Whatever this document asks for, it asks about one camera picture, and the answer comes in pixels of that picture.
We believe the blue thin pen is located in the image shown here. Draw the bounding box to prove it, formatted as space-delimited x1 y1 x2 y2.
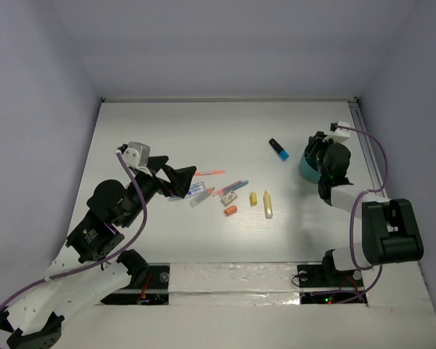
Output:
223 180 249 194

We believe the white eraser box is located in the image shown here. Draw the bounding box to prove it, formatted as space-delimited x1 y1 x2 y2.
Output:
220 190 238 206

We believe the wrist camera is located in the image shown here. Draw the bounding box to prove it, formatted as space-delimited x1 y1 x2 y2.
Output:
115 142 153 177
323 121 351 143

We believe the clear uncapped orange highlighter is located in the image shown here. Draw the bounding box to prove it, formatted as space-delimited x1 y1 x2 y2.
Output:
190 188 214 207

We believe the purple cable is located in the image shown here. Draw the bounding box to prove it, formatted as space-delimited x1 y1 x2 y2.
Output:
310 125 390 305
0 152 149 348

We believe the clear uncapped yellow highlighter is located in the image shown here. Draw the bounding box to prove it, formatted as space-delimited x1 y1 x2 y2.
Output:
263 190 273 219

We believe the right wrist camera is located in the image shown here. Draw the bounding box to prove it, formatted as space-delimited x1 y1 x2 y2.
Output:
323 121 351 143

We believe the clear spray bottle blue cap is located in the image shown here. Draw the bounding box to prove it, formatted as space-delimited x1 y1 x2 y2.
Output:
169 182 206 201

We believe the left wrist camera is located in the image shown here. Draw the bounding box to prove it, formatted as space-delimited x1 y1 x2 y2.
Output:
115 142 153 177

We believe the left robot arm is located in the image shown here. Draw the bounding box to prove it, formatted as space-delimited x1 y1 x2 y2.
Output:
0 148 196 348

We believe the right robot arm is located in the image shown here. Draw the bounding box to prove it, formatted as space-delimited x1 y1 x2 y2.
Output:
296 127 424 288

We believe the orange highlighter cap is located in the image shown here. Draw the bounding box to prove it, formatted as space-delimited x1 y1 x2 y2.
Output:
224 205 238 217

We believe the pink orange thin pen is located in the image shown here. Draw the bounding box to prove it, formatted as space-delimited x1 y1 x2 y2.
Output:
194 170 227 177

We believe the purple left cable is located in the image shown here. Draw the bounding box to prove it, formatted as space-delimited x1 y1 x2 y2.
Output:
0 152 149 348

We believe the yellow highlighter cap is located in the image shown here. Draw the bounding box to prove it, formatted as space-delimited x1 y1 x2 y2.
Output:
249 192 258 206

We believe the teal round pen holder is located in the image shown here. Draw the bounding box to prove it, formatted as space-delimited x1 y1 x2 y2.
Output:
299 145 320 184

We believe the blue capped black highlighter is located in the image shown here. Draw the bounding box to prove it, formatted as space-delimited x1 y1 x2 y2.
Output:
269 138 289 161

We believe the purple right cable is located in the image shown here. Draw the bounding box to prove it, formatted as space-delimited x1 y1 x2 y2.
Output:
310 125 390 305

